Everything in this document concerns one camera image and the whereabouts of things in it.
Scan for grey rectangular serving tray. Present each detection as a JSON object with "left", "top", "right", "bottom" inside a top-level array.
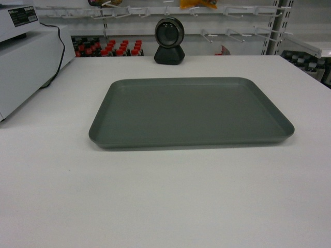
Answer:
[{"left": 88, "top": 77, "right": 295, "bottom": 149}]

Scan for white checkout table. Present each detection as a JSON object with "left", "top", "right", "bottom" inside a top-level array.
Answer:
[{"left": 1, "top": 56, "right": 330, "bottom": 247}]

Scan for black round barcode scanner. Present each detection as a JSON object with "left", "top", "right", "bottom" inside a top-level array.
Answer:
[{"left": 154, "top": 17, "right": 185, "bottom": 65}]

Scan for white peg hook rack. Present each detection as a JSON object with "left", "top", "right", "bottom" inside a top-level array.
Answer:
[{"left": 35, "top": 1, "right": 330, "bottom": 56}]

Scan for red capped sauce bottles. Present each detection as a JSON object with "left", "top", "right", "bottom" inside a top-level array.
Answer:
[{"left": 71, "top": 37, "right": 144, "bottom": 57}]

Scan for white cash register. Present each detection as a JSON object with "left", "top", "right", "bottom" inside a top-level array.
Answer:
[{"left": 1, "top": 1, "right": 75, "bottom": 120}]

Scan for black power cable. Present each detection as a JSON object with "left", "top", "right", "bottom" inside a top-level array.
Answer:
[{"left": 38, "top": 22, "right": 65, "bottom": 88}]

